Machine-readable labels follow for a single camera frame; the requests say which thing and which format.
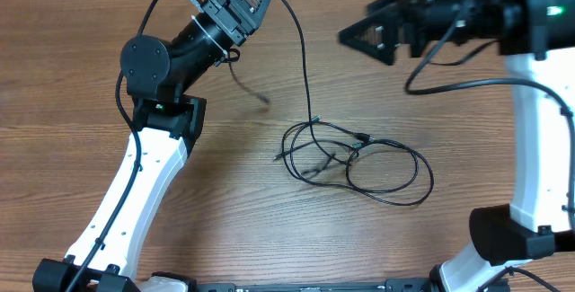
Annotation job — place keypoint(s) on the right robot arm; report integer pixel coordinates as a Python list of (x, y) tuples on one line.
[(536, 38)]

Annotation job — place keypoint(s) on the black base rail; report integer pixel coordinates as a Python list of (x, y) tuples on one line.
[(314, 286)]

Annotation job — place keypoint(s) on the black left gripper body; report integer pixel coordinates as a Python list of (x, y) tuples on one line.
[(230, 24)]

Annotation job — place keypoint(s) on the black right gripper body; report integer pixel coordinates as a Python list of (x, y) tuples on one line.
[(415, 25)]

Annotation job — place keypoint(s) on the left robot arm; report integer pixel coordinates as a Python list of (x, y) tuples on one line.
[(164, 126)]

